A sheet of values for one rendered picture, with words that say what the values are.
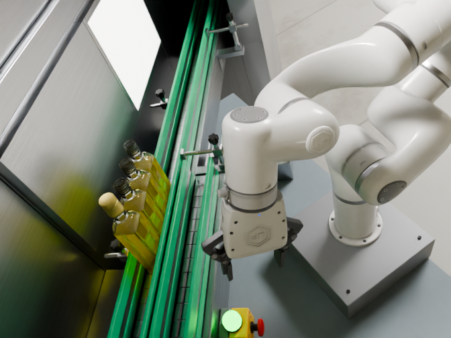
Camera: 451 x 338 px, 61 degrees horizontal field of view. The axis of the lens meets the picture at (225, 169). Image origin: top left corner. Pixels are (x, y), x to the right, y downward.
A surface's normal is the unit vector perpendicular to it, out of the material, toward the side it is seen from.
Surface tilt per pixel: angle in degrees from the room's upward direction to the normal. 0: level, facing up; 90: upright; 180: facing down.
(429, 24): 50
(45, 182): 90
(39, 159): 90
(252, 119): 17
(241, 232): 77
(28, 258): 90
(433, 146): 82
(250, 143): 73
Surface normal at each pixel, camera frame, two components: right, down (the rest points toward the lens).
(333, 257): -0.25, -0.64
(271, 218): 0.32, 0.48
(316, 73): 0.00, 0.68
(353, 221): -0.28, 0.77
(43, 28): 0.96, -0.11
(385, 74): -0.53, 0.80
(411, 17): -0.23, -0.30
